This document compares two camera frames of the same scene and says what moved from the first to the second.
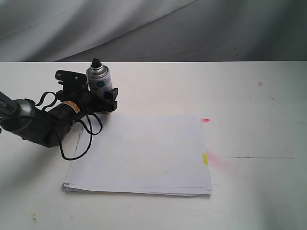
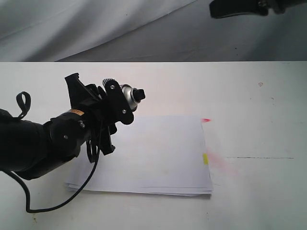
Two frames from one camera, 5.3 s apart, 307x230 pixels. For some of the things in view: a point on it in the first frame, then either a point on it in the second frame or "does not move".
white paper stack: [146, 155] does not move
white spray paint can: [100, 80] to [133, 96]
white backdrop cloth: [153, 30] does not move
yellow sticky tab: [205, 159] does not move
